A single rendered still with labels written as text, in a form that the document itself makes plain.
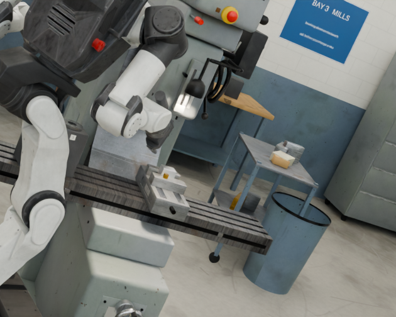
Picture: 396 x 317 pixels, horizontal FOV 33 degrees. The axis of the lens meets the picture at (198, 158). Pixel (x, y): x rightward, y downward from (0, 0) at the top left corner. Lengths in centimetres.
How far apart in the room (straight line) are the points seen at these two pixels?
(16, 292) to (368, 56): 608
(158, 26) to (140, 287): 109
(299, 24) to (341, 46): 59
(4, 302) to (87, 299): 31
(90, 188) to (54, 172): 58
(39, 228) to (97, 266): 48
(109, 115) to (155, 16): 30
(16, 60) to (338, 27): 603
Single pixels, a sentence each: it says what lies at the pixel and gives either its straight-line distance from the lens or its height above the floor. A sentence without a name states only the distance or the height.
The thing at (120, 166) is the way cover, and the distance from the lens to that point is 305.
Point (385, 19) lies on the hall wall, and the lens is 795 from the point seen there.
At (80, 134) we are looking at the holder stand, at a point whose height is 112.
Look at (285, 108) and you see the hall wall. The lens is 765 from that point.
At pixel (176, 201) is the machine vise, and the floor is 101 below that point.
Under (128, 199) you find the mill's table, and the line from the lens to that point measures 270.
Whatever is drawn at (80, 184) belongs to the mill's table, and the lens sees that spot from 265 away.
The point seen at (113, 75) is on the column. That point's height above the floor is 129.
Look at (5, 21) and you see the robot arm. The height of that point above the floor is 151.
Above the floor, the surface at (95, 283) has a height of 70.
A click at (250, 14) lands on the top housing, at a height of 179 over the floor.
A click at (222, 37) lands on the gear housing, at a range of 257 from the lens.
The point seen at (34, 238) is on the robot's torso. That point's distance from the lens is 213.
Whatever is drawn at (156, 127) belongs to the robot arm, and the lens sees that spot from 204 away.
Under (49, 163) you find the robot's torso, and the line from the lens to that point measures 207.
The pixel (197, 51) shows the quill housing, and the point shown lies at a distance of 259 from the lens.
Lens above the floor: 185
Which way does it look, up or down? 14 degrees down
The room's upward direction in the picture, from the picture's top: 24 degrees clockwise
